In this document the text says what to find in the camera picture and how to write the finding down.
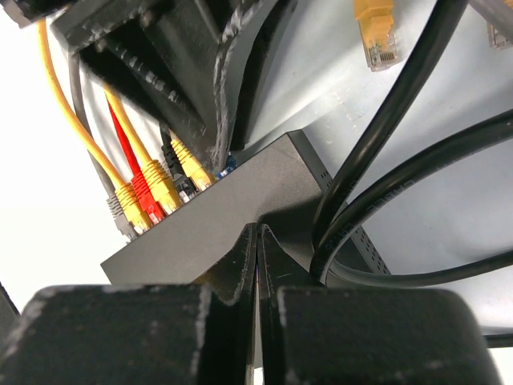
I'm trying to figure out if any yellow ethernet cable lower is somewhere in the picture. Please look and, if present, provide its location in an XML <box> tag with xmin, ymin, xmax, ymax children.
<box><xmin>36</xmin><ymin>19</ymin><xmax>153</xmax><ymax>236</ymax></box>

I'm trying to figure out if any yellow ethernet cable middle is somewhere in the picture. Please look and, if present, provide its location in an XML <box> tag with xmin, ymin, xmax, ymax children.
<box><xmin>102</xmin><ymin>82</ymin><xmax>184</xmax><ymax>216</ymax></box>

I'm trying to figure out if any yellow ethernet cable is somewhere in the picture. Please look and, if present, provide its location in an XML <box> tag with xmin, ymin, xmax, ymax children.
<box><xmin>36</xmin><ymin>19</ymin><xmax>153</xmax><ymax>236</ymax></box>
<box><xmin>102</xmin><ymin>82</ymin><xmax>184</xmax><ymax>216</ymax></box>
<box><xmin>168</xmin><ymin>128</ymin><xmax>217</xmax><ymax>192</ymax></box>

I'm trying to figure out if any black network switch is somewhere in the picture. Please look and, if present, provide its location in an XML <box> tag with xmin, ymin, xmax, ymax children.
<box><xmin>99</xmin><ymin>130</ymin><xmax>392</xmax><ymax>288</ymax></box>

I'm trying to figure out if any black power cable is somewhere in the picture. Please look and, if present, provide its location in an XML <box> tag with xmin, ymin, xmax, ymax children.
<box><xmin>308</xmin><ymin>0</ymin><xmax>513</xmax><ymax>290</ymax></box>

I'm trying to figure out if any black ethernet cable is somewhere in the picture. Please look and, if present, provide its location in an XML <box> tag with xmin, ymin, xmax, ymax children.
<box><xmin>159</xmin><ymin>124</ymin><xmax>200</xmax><ymax>204</ymax></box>

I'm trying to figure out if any blue ethernet cable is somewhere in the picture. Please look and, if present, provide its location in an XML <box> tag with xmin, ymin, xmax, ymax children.
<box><xmin>216</xmin><ymin>152</ymin><xmax>240</xmax><ymax>180</ymax></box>

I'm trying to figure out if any loose yellow ethernet plug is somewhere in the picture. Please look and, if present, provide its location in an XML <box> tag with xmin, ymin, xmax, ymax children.
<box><xmin>353</xmin><ymin>0</ymin><xmax>399</xmax><ymax>72</ymax></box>

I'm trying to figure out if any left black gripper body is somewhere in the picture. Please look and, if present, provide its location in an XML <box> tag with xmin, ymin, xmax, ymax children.
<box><xmin>11</xmin><ymin>1</ymin><xmax>240</xmax><ymax>71</ymax></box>

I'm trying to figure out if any loose grey ethernet plug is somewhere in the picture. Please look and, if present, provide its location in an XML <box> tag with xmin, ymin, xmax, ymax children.
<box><xmin>469</xmin><ymin>0</ymin><xmax>512</xmax><ymax>50</ymax></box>

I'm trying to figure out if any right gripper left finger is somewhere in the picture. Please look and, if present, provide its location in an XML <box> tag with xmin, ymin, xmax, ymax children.
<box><xmin>1</xmin><ymin>223</ymin><xmax>257</xmax><ymax>384</ymax></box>

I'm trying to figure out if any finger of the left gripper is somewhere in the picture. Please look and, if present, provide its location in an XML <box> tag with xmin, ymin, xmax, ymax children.
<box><xmin>212</xmin><ymin>1</ymin><xmax>297</xmax><ymax>168</ymax></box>
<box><xmin>79</xmin><ymin>23</ymin><xmax>208</xmax><ymax>144</ymax></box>

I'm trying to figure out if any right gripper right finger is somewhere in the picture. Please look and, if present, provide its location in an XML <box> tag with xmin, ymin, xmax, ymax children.
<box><xmin>258</xmin><ymin>225</ymin><xmax>501</xmax><ymax>384</ymax></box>

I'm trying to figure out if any grey ethernet cable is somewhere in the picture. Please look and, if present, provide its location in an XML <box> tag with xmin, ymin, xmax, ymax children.
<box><xmin>67</xmin><ymin>51</ymin><xmax>137</xmax><ymax>244</ymax></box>

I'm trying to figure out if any yellow ethernet cable upper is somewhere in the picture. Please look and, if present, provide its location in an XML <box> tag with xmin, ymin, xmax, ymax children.
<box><xmin>168</xmin><ymin>128</ymin><xmax>217</xmax><ymax>192</ymax></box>

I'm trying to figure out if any red ethernet cable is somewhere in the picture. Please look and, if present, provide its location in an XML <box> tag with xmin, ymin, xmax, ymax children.
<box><xmin>106</xmin><ymin>98</ymin><xmax>168</xmax><ymax>229</ymax></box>

